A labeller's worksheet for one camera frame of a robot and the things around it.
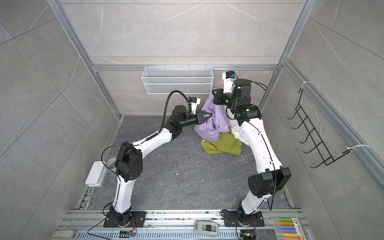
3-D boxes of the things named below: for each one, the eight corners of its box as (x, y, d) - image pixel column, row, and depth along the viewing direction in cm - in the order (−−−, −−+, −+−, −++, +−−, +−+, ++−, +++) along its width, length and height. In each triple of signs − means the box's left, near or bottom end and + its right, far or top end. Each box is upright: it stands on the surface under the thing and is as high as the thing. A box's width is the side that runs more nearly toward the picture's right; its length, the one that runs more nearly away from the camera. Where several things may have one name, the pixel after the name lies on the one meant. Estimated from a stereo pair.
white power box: (88, 187, 86) (83, 184, 82) (98, 165, 95) (94, 161, 90) (100, 187, 86) (96, 184, 82) (109, 165, 95) (105, 161, 90)
